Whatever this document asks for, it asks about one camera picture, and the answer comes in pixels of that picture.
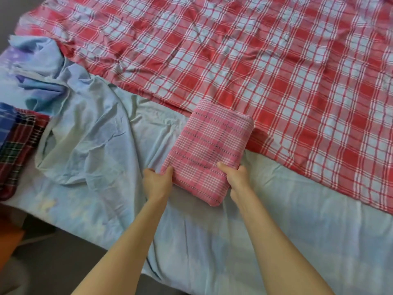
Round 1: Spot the person's left hand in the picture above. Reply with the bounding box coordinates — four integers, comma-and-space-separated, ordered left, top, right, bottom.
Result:
140, 165, 176, 204

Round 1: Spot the person's right hand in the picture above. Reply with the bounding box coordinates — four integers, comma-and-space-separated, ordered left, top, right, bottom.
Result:
215, 160, 253, 204

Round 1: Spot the pink gingham sheet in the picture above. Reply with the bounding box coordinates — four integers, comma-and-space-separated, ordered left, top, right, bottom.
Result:
159, 98, 256, 208

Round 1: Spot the red white plaid cloth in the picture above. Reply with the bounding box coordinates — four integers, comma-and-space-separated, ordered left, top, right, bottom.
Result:
15, 0, 393, 215

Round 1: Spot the red green plaid cloth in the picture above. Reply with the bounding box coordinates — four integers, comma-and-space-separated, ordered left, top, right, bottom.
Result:
0, 107, 51, 202

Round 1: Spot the orange plastic storage bin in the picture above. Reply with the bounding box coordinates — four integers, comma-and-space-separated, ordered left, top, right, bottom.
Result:
0, 217, 27, 272

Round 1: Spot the person's left forearm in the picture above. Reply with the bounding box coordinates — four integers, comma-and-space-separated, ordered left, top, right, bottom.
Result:
70, 192, 170, 295

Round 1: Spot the person's right forearm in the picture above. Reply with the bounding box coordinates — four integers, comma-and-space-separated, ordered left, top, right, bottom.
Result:
230, 187, 337, 295

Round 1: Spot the white bed sheet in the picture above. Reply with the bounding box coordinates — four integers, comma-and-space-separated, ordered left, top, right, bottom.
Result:
0, 35, 393, 295

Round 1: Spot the blue floral patterned sheet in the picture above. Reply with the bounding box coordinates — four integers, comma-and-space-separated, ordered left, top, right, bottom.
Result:
0, 35, 70, 116

